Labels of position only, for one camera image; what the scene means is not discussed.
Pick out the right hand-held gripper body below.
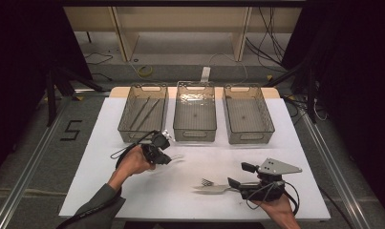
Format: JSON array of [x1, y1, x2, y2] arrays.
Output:
[[240, 157, 303, 202]]

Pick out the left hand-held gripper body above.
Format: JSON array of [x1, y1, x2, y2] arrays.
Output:
[[140, 129, 175, 164]]

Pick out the smoky clear plastic basket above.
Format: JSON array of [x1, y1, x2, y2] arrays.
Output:
[[222, 83, 276, 145], [118, 83, 169, 144], [173, 80, 218, 143]]

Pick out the metal fork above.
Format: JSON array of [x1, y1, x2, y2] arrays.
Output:
[[201, 177, 232, 189]]

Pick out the person's left hand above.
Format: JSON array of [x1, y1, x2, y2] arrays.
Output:
[[116, 145, 157, 183]]

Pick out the person's right hand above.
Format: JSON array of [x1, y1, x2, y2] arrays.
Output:
[[258, 193, 293, 219]]

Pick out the white table board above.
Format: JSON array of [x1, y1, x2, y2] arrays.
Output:
[[58, 96, 332, 222]]

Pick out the black metal stand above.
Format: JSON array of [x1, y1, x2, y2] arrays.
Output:
[[45, 65, 107, 127], [265, 60, 319, 124]]

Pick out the white power strip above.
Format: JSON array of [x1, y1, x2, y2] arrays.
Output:
[[200, 66, 212, 84]]

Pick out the light wooden shelf unit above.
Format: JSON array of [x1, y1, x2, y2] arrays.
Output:
[[63, 6, 303, 63]]

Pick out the left hand-held gripper cable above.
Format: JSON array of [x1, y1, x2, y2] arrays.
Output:
[[55, 129, 160, 229]]

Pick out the hand-held gripper cable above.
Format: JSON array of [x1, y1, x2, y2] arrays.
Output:
[[55, 129, 160, 229], [246, 180, 301, 217]]

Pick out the right hand-held gripper cable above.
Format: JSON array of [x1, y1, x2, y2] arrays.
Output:
[[246, 180, 301, 217]]

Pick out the aluminium floor rail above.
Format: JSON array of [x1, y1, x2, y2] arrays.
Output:
[[0, 94, 74, 229], [294, 104, 373, 229]]

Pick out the tangled cables beside table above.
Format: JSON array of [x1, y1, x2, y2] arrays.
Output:
[[283, 94, 329, 126]]

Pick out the yellow cable coil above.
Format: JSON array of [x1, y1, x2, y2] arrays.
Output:
[[137, 65, 155, 78]]

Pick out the white cable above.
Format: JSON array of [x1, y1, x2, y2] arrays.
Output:
[[208, 52, 249, 86]]

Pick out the thin black floor cable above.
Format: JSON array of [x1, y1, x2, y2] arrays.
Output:
[[83, 52, 115, 82]]

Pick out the black cable bundle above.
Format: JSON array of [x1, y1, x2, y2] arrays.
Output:
[[245, 7, 289, 73]]

